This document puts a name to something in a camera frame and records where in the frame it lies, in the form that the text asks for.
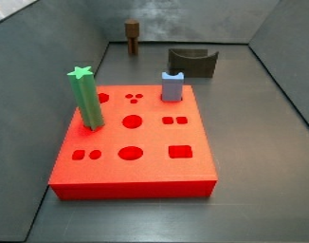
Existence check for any brown three prong peg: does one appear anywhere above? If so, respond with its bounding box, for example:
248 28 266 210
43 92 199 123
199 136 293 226
124 19 140 55

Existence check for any blue notched block peg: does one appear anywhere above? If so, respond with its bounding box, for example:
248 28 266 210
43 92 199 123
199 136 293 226
163 72 184 102

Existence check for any green star peg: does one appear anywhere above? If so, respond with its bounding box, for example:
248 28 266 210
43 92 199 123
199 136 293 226
67 66 104 131

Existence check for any dark curved block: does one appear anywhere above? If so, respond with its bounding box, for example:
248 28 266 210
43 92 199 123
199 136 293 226
168 48 218 78

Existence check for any red peg board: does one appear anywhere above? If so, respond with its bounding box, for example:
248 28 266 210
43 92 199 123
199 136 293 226
49 85 218 199

